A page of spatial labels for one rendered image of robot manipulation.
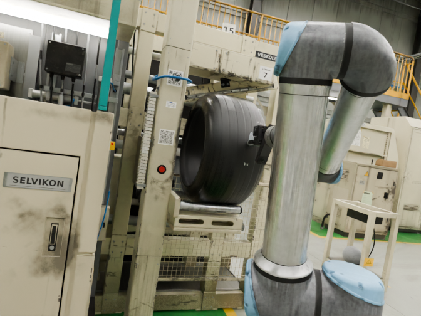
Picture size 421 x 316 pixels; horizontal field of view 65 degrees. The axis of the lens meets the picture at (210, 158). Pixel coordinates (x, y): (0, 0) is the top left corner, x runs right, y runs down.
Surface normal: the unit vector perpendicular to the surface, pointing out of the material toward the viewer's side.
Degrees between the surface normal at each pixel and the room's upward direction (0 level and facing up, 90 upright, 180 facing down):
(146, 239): 90
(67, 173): 90
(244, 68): 90
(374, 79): 134
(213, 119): 67
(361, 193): 90
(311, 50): 102
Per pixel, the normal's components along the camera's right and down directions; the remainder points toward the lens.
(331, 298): -0.10, -0.47
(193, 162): 0.37, -0.29
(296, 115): -0.42, 0.20
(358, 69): -0.10, 0.76
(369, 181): 0.29, 0.09
